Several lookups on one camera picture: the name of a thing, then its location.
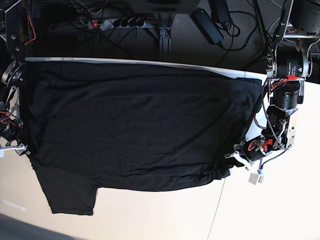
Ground black T-shirt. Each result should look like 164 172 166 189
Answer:
20 61 262 216

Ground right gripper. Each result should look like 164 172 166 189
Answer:
0 141 31 156

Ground aluminium frame post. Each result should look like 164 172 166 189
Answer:
147 12 176 63

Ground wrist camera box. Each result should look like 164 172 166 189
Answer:
0 148 5 158
248 171 265 185

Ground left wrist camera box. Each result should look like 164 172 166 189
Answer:
248 171 265 185

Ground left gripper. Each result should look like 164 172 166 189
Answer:
223 136 275 172

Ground black adapter box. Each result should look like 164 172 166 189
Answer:
208 0 231 23

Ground grey power strip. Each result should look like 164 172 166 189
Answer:
80 18 149 31

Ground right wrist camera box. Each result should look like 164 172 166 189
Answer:
0 148 5 158

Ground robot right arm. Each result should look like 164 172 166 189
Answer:
0 0 30 158

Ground black power brick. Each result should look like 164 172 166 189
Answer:
191 8 224 45

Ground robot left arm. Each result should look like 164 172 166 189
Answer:
224 0 320 177

